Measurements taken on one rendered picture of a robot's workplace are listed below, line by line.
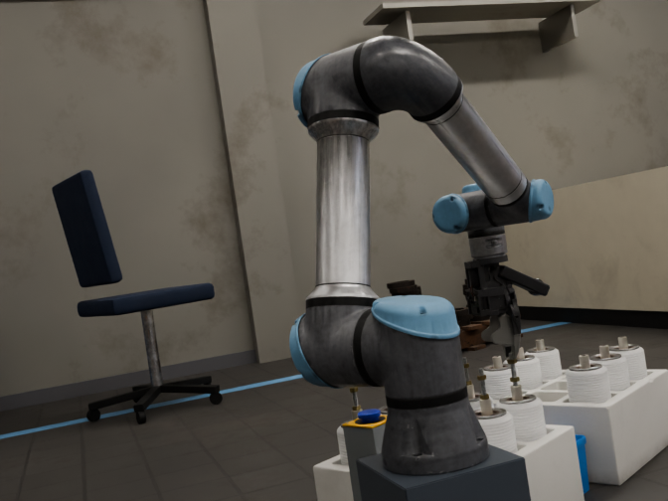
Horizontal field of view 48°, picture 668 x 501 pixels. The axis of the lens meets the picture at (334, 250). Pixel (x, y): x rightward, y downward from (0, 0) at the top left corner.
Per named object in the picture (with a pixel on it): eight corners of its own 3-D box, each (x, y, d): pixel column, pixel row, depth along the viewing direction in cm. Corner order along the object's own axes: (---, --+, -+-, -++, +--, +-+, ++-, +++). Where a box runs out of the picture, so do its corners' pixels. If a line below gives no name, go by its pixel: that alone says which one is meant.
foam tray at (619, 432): (678, 436, 197) (668, 369, 197) (620, 486, 168) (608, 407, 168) (541, 429, 223) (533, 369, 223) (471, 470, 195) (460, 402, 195)
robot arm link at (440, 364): (440, 400, 99) (425, 297, 99) (359, 399, 107) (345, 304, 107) (482, 379, 108) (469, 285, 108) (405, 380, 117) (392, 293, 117)
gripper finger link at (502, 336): (492, 362, 154) (484, 317, 156) (520, 358, 155) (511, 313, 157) (498, 362, 151) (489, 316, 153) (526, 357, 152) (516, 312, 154)
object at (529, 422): (563, 487, 153) (549, 400, 153) (518, 497, 151) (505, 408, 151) (541, 475, 162) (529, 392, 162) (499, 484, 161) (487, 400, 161)
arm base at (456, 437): (510, 456, 103) (499, 385, 103) (410, 483, 98) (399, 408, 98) (457, 436, 117) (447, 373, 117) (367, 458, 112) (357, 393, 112)
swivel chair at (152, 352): (217, 387, 394) (185, 171, 394) (236, 406, 333) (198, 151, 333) (84, 412, 375) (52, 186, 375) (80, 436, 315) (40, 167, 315)
